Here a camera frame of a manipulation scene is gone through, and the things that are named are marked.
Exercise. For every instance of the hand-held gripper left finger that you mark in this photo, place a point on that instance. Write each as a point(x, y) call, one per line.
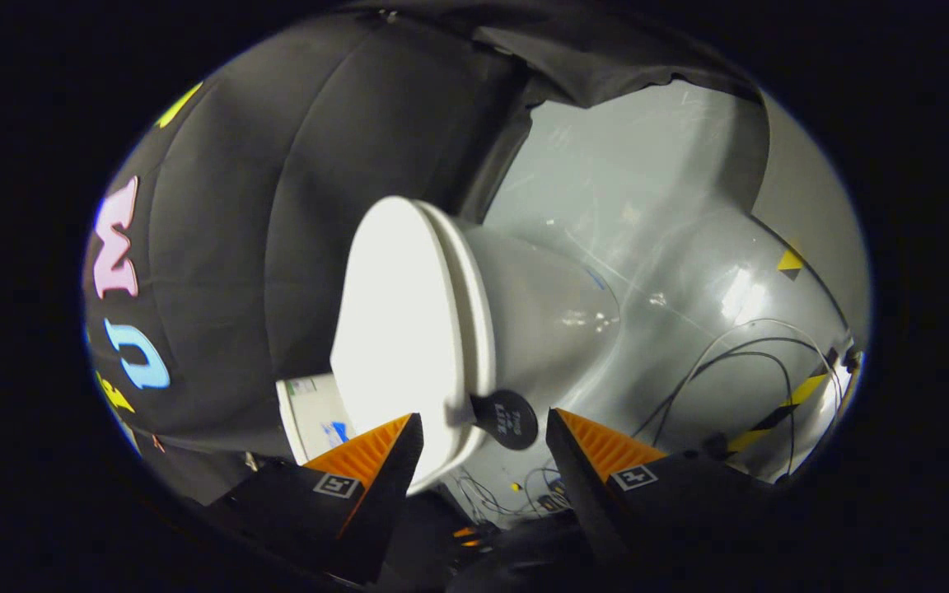
point(384, 494)

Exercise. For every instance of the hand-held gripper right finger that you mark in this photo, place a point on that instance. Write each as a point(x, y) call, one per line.
point(577, 478)

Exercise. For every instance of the white toilet body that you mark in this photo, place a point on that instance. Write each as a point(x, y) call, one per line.
point(549, 305)

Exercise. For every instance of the long yellow black floor tape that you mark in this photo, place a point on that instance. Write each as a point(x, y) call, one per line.
point(775, 409)

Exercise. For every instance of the small yellow black floor tape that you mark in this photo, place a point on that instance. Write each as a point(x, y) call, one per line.
point(790, 262)

